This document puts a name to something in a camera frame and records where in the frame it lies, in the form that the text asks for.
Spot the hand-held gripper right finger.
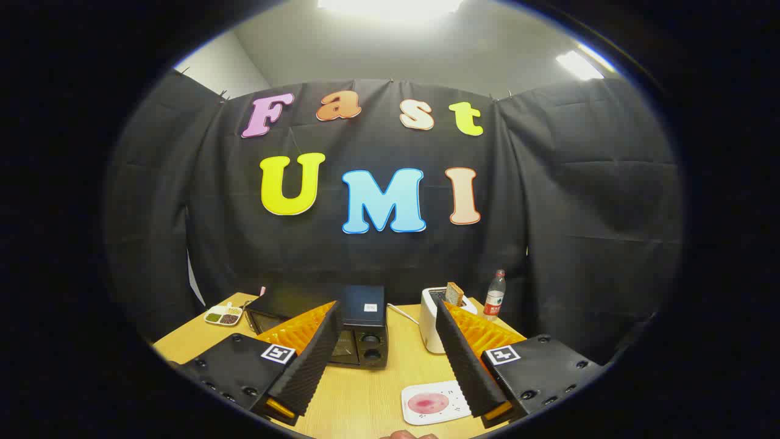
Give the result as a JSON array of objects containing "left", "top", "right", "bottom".
[{"left": 434, "top": 299, "right": 604, "bottom": 429}]

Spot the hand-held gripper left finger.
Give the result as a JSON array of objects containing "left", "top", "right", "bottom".
[{"left": 168, "top": 300, "right": 342, "bottom": 427}]

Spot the pink ham slice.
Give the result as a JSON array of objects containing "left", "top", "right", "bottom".
[{"left": 407, "top": 393, "right": 450, "bottom": 415}]

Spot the white square plate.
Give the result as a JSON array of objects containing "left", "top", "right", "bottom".
[{"left": 401, "top": 380, "right": 473, "bottom": 426}]

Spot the black toaster oven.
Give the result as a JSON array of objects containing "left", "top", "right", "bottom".
[{"left": 245, "top": 284, "right": 391, "bottom": 370}]

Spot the white pop-up toaster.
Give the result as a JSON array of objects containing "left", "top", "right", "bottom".
[{"left": 419, "top": 287, "right": 479, "bottom": 355}]

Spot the clear water bottle red label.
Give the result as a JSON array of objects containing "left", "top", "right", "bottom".
[{"left": 483, "top": 269, "right": 507, "bottom": 322}]

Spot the white divided bean dish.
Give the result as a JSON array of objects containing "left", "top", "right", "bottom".
[{"left": 204, "top": 302, "right": 244, "bottom": 327}]

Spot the ceiling light panel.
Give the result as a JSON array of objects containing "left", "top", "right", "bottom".
[
  {"left": 556, "top": 49, "right": 616, "bottom": 81},
  {"left": 317, "top": 0, "right": 464, "bottom": 18}
]

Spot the white power cable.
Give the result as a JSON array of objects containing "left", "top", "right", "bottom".
[{"left": 388, "top": 303, "right": 421, "bottom": 325}]

